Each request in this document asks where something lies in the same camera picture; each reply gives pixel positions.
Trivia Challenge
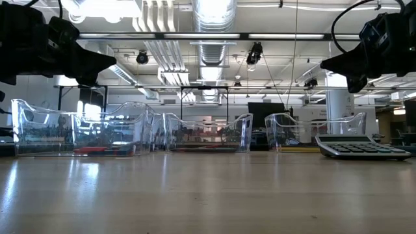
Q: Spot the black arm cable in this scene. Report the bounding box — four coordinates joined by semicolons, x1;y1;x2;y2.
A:
330;0;380;55
24;0;64;20

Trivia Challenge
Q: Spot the black overhead beam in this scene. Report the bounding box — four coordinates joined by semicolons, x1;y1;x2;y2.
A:
77;31;361;42

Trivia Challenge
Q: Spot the white ceiling duct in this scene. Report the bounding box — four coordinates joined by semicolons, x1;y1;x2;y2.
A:
97;45;160;100

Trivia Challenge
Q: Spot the silver ceiling duct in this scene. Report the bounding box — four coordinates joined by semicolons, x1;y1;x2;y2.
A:
191;0;238;102

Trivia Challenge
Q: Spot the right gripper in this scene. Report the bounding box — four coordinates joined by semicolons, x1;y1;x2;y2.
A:
320;9;416;94

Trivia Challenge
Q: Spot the black monitor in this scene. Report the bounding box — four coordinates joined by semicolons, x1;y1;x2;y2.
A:
247;101;287;128

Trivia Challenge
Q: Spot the yellow pencil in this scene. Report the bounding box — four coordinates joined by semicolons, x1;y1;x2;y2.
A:
278;146;322;153

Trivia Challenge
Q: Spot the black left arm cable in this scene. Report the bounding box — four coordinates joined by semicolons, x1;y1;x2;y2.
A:
24;0;64;20

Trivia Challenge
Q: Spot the black ceiling spotlight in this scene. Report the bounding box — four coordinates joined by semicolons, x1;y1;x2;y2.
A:
246;41;264;66
135;50;150;65

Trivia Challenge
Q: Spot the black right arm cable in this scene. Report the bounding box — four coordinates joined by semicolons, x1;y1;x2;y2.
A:
330;0;380;55

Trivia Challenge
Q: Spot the white round column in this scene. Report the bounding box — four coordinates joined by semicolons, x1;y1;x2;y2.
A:
326;88;356;144

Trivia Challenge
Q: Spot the grey desk calculator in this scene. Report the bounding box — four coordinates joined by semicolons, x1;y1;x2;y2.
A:
314;134;413;161

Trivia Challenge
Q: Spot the black metal rack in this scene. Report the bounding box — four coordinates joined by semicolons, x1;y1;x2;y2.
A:
57;84;109;113

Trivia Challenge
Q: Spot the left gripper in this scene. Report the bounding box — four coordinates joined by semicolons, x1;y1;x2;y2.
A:
0;2;117;88

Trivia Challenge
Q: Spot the clear plastic bin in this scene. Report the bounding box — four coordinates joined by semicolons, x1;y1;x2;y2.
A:
10;98;156;157
73;101;165;153
162;112;254;153
265;112;367;152

